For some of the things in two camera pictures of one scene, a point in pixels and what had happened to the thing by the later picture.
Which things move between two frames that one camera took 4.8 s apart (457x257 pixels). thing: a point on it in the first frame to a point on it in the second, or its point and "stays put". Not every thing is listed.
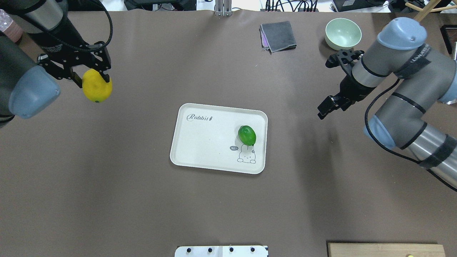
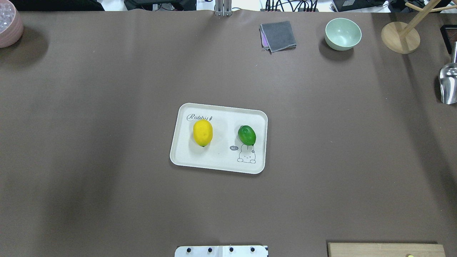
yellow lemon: (95, 87) to (203, 132)
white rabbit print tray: (206, 136) stays put
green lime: (247, 135) stays put
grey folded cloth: (277, 36) stays put
